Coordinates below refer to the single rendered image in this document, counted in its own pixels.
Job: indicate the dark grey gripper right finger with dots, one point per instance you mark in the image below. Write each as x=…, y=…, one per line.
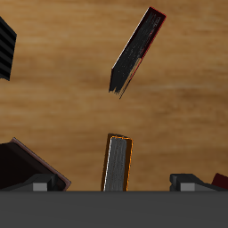
x=185, y=182

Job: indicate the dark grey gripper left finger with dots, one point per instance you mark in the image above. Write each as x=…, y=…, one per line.
x=41, y=182

